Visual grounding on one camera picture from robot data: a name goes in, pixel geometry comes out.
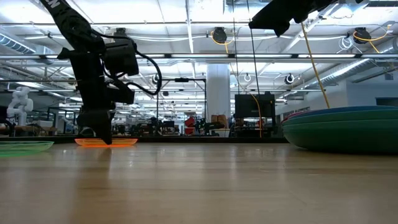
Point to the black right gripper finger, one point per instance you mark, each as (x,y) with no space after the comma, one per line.
(267,14)
(284,29)

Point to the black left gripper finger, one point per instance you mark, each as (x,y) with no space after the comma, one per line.
(99,121)

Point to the orange translucent plastic plate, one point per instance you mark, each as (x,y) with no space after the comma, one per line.
(124,142)

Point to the green translucent plastic plate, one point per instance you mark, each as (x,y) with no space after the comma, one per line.
(25,147)

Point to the magenta plastic plate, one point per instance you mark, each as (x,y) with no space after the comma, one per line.
(295,115)

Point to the blue opaque plastic plate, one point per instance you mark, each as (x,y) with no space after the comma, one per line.
(357,109)

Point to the dark green bowl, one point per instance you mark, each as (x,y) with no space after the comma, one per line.
(342,140)
(357,119)

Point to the long ceiling light bar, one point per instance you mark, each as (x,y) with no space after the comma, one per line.
(264,56)

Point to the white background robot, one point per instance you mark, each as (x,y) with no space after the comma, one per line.
(20,102)

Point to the black background monitor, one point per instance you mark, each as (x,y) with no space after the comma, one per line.
(245,105)

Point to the white building column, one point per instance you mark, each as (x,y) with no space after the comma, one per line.
(217,87)

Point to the red background cabinet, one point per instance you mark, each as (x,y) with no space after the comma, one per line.
(190,123)

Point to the brown background cardboard boxes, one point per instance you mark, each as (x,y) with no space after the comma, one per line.
(219,121)

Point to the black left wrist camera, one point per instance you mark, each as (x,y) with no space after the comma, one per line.
(121,59)

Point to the silver ventilation duct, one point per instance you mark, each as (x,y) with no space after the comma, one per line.
(357,67)
(15,43)

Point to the black background rig frame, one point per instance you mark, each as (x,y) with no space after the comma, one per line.
(182,80)

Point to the dark wall window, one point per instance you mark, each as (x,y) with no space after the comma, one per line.
(387,102)

